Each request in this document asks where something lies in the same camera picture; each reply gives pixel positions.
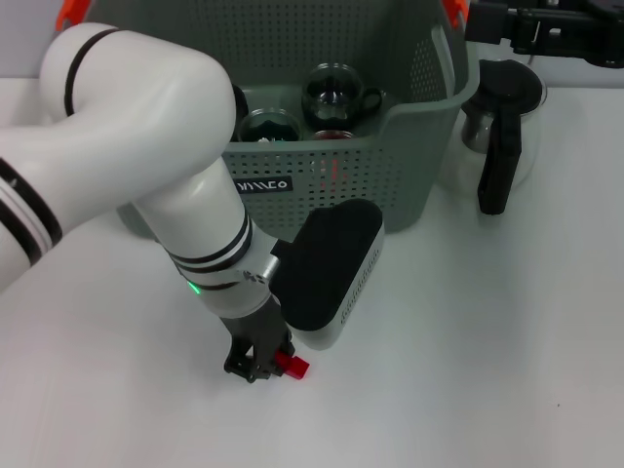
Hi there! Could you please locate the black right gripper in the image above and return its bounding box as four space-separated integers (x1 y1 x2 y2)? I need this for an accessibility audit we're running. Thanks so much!
464 0 624 69

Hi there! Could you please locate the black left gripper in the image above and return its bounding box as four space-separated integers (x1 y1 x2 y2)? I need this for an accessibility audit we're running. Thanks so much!
221 295 296 385

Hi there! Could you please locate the dark red toy brick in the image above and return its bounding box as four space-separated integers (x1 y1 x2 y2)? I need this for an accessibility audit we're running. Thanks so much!
275 351 311 380

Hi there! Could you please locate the orange wedge toy brick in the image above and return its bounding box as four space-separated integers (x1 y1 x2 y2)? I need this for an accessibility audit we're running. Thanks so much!
319 156 350 189

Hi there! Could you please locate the glass teacup with black holder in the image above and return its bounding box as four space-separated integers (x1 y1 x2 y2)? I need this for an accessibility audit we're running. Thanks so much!
232 83 250 131
311 128 358 142
300 62 384 134
237 109 304 143

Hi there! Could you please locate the grey perforated storage basket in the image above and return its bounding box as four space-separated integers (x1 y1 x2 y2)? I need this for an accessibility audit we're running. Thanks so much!
116 0 482 243

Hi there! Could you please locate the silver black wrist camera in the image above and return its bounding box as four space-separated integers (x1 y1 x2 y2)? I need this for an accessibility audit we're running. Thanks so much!
270 198 385 352

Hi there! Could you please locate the glass pitcher with black handle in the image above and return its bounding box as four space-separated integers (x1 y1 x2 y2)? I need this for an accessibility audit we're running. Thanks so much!
460 57 548 215

